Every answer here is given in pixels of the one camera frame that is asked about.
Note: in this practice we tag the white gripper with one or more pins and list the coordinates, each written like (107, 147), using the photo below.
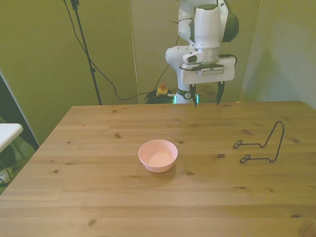
(209, 77)

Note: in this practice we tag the pink plastic bowl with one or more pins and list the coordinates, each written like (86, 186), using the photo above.
(158, 158)

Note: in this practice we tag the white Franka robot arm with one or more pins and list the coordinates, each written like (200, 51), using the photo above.
(207, 24)

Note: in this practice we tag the yellow emergency stop button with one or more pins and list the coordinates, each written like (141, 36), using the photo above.
(162, 90)

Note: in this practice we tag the black tripod stand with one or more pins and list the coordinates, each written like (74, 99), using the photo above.
(86, 51)

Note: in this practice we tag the black leaning panel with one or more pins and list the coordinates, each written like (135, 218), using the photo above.
(14, 108)

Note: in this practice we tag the white folding table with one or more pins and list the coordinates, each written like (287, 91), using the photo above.
(8, 133)

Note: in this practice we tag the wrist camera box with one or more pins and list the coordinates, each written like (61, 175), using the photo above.
(212, 69)

